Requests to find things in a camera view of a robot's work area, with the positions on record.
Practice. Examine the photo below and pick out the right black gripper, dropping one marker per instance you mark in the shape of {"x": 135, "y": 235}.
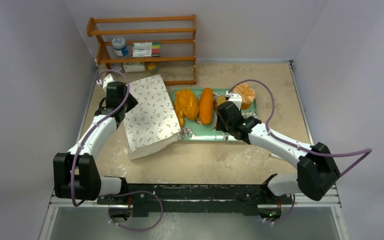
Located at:
{"x": 225, "y": 110}

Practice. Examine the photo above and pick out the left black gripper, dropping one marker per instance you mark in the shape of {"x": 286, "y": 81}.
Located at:
{"x": 132, "y": 103}

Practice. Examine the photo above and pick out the small brown fake bread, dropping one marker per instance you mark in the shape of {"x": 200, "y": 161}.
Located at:
{"x": 220, "y": 100}

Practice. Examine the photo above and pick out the long orange fake baguette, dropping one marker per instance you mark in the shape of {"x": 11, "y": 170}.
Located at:
{"x": 206, "y": 106}

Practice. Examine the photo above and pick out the white patterned paper bag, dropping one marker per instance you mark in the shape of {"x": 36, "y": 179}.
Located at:
{"x": 152, "y": 124}

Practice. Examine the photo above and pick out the orange braided fake bread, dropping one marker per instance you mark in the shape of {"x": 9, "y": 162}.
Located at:
{"x": 181, "y": 118}

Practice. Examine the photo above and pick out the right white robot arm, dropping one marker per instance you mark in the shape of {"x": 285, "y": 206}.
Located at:
{"x": 315, "y": 172}

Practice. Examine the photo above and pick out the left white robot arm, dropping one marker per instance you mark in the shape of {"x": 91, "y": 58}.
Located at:
{"x": 75, "y": 172}

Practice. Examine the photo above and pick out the small clear jar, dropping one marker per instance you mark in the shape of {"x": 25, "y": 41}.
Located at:
{"x": 116, "y": 66}

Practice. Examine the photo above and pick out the white small box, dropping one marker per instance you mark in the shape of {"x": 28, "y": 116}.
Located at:
{"x": 133, "y": 67}

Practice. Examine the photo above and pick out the green floral tray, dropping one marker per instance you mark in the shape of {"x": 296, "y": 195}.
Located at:
{"x": 195, "y": 131}

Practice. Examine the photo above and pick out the wooden shelf rack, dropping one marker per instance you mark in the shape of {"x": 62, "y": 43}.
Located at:
{"x": 103, "y": 54}

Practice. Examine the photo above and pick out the yellow grey sharpener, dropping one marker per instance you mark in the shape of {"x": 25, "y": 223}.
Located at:
{"x": 152, "y": 67}

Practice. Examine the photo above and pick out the blue lidded jar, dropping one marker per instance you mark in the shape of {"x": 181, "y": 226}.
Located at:
{"x": 120, "y": 46}

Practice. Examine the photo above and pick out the pack of coloured markers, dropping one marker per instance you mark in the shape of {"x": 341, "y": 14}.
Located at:
{"x": 146, "y": 49}

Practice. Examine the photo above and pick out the green white pen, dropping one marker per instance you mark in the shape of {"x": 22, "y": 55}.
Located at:
{"x": 275, "y": 156}

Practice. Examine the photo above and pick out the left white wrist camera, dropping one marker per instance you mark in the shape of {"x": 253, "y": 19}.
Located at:
{"x": 104, "y": 83}

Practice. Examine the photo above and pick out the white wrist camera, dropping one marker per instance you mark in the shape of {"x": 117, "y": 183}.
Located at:
{"x": 104, "y": 83}
{"x": 235, "y": 98}

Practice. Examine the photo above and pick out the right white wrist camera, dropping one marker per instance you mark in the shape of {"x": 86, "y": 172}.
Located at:
{"x": 235, "y": 98}

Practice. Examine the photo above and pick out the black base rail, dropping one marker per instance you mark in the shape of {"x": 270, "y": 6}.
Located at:
{"x": 246, "y": 199}

